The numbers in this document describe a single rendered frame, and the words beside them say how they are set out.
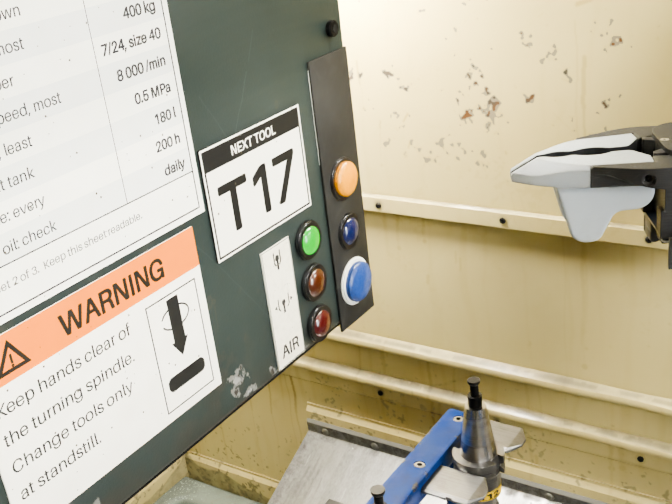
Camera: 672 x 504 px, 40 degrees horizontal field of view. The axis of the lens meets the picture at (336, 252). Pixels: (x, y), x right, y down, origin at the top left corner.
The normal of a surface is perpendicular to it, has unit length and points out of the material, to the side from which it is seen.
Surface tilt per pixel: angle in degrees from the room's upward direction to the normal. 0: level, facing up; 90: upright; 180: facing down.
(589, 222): 90
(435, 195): 90
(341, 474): 24
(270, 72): 90
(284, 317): 90
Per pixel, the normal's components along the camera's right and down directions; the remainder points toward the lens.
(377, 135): -0.54, 0.40
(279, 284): 0.83, 0.14
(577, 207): -0.11, 0.41
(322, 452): -0.33, -0.67
